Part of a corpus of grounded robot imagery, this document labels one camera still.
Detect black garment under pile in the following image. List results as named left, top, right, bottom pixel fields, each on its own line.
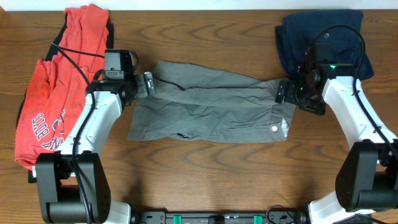
left=16, top=16, right=114, bottom=184

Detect grey shorts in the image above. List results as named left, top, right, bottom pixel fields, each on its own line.
left=127, top=60, right=295, bottom=143

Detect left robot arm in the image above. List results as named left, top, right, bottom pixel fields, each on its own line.
left=34, top=49, right=156, bottom=223

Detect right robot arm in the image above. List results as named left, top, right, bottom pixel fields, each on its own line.
left=275, top=43, right=397, bottom=223

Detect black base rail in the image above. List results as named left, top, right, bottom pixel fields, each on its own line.
left=130, top=209, right=307, bottom=224

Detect folded navy blue garment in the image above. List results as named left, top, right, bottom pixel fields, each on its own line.
left=275, top=9, right=364, bottom=80

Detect red printed t-shirt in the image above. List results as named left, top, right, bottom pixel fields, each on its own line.
left=15, top=4, right=109, bottom=170

